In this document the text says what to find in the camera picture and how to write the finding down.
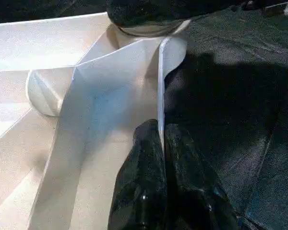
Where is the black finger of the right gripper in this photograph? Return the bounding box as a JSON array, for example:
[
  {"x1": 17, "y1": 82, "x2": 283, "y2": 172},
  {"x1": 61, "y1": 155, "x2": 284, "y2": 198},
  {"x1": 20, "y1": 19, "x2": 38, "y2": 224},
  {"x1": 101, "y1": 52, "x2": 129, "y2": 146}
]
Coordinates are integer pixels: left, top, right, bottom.
[{"x1": 106, "y1": 0, "x2": 195, "y2": 28}]

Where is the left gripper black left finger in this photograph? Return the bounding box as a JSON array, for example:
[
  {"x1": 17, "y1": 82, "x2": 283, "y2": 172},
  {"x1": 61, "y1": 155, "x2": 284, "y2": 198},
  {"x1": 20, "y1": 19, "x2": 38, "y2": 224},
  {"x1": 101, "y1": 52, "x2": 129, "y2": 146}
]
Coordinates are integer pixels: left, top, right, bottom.
[{"x1": 108, "y1": 119, "x2": 168, "y2": 230}]

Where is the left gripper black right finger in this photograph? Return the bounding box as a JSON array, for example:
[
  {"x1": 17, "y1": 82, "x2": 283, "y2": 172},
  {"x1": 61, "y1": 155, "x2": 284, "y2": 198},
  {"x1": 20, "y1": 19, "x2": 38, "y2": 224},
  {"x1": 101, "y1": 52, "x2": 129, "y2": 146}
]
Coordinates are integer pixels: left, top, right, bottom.
[{"x1": 164, "y1": 123, "x2": 240, "y2": 230}]

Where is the white plastic table leg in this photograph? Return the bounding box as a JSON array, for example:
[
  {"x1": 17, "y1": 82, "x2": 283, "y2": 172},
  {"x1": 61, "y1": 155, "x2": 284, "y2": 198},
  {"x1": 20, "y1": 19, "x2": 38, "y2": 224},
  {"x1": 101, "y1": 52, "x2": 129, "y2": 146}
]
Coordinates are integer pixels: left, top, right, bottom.
[{"x1": 117, "y1": 19, "x2": 192, "y2": 38}]

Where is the white plastic table top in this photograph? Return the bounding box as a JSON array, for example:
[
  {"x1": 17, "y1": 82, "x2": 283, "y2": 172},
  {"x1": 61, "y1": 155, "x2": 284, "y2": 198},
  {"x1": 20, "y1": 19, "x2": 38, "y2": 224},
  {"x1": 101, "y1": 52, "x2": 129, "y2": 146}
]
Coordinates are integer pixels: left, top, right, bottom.
[{"x1": 0, "y1": 11, "x2": 192, "y2": 230}]

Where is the black work mat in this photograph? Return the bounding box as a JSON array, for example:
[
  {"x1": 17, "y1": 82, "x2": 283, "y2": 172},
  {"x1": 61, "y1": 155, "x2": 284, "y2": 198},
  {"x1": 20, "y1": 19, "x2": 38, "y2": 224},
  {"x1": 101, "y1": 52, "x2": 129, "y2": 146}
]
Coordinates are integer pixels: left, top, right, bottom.
[{"x1": 0, "y1": 0, "x2": 288, "y2": 230}]

